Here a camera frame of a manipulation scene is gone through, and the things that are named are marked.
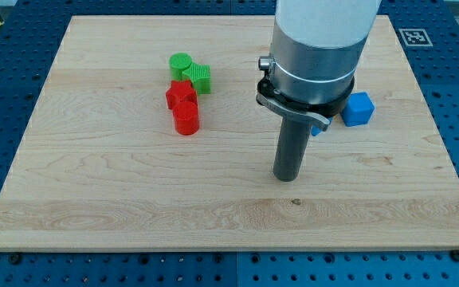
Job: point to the small blue block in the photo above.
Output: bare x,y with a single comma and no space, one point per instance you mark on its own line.
315,131

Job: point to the red star block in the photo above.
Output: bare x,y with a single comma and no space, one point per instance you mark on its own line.
180,91

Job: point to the red cylinder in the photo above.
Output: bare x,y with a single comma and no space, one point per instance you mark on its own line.
186,118

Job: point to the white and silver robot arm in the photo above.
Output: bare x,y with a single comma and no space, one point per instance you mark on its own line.
316,46

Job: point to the green cylinder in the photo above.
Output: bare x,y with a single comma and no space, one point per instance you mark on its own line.
178,62

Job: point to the green star block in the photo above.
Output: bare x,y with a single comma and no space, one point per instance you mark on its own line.
200,77

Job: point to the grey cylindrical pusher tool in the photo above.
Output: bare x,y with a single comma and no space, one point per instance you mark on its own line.
291,146

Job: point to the wooden board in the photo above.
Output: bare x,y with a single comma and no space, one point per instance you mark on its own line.
101,167

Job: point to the black clamp with silver lever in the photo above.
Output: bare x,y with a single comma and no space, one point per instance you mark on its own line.
293,107

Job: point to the white fiducial marker tag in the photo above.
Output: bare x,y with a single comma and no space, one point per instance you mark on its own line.
415,37

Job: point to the blue cube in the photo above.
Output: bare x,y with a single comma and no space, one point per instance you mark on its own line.
358,110

